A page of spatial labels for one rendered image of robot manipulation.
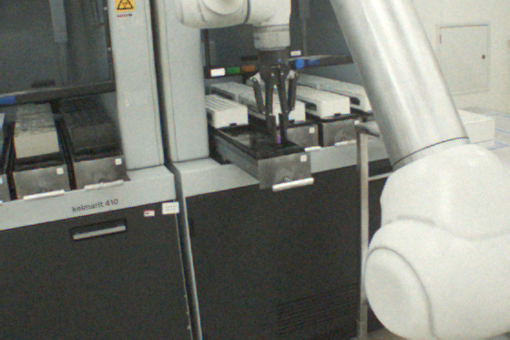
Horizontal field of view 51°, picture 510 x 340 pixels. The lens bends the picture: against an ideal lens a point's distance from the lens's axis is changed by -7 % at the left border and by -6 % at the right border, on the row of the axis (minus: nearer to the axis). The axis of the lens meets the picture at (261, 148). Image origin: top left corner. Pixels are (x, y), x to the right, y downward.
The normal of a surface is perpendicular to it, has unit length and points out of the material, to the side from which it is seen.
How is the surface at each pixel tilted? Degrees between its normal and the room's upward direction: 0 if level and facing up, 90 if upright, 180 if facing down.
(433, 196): 53
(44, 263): 90
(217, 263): 90
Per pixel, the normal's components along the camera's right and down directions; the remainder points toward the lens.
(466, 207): 0.04, -0.44
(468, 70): 0.39, 0.21
